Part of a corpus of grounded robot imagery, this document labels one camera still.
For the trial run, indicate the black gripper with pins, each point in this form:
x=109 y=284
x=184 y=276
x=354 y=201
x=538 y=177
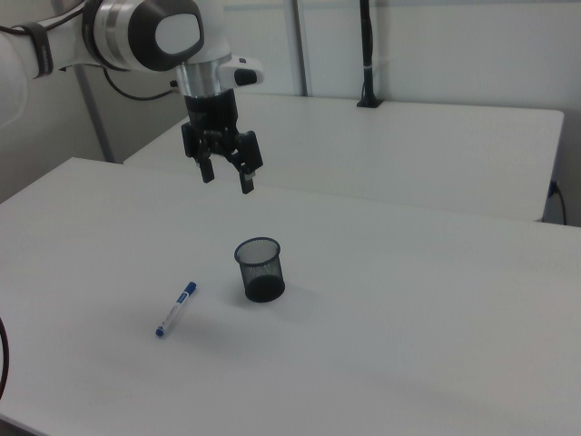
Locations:
x=213 y=113

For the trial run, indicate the blue white marker pen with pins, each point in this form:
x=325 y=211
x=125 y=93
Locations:
x=176 y=310

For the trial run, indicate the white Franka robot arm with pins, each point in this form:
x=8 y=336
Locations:
x=118 y=32

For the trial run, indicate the black mesh pen cup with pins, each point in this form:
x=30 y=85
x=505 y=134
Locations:
x=264 y=290

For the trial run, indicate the white background table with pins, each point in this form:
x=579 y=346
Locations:
x=386 y=150

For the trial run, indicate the black camera pole with clamp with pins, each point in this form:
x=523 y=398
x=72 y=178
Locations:
x=367 y=45

